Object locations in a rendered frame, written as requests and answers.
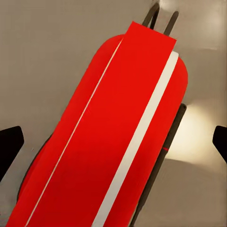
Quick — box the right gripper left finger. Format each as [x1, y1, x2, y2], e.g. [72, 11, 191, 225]
[0, 126, 24, 182]

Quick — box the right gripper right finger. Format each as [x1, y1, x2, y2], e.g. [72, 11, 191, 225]
[212, 125, 227, 163]

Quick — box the radio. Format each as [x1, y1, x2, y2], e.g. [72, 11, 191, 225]
[6, 3, 188, 227]

